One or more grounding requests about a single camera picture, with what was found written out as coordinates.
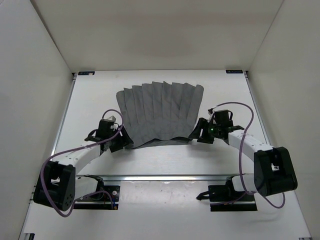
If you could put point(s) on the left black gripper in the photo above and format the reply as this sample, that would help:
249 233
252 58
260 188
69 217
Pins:
124 140

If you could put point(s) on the blue corner label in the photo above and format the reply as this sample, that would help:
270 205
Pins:
86 73
234 71

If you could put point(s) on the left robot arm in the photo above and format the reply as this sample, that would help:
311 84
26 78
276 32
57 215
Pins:
59 186

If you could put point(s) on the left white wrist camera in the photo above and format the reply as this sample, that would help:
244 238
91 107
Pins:
111 122

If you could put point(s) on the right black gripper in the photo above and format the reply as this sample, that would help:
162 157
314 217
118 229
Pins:
202 124

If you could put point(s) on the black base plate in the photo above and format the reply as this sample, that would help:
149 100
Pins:
224 198
102 201

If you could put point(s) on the right blue corner label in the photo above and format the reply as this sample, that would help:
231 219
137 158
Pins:
234 71

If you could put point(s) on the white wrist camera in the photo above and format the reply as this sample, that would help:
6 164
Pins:
211 113
111 122

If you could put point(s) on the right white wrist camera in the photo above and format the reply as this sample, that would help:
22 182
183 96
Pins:
211 113

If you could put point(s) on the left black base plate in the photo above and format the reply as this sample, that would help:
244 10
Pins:
102 201

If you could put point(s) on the left blue corner label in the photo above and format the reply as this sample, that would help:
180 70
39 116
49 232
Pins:
86 73

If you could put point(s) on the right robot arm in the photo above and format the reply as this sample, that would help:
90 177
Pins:
273 171

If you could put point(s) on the grey pleated skirt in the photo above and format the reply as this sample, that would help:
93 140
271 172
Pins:
160 113

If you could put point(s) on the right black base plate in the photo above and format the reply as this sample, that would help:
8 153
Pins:
224 198

